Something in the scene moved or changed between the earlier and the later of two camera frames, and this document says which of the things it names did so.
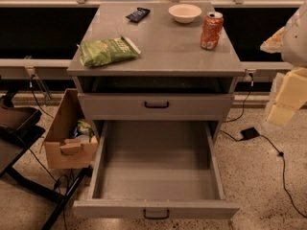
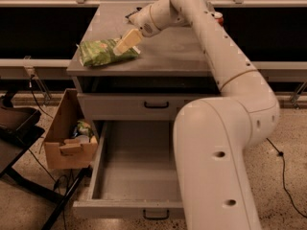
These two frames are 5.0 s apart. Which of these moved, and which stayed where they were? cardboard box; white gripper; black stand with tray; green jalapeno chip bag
Moved: white gripper
Stayed: green jalapeno chip bag; black stand with tray; cardboard box
